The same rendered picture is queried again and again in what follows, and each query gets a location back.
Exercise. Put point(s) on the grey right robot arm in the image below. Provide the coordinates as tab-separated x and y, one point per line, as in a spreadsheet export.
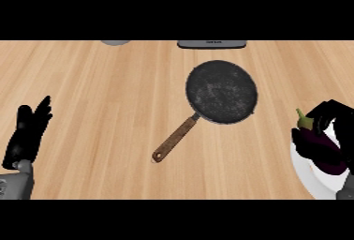
347	190

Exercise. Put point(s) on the white plate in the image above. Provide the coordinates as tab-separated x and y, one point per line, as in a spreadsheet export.
318	178

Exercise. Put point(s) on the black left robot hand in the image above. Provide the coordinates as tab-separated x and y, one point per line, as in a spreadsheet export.
27	134

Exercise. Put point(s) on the purple eggplant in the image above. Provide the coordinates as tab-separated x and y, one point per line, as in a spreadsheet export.
330	162

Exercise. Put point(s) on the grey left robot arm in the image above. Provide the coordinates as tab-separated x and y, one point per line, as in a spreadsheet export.
18	183

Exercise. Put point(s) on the dark grey flat appliance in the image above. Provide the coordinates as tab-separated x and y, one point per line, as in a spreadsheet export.
212	44

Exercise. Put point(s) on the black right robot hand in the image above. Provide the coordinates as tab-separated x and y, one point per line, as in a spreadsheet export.
325	150

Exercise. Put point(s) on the grey round object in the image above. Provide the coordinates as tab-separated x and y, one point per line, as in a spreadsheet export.
114	42

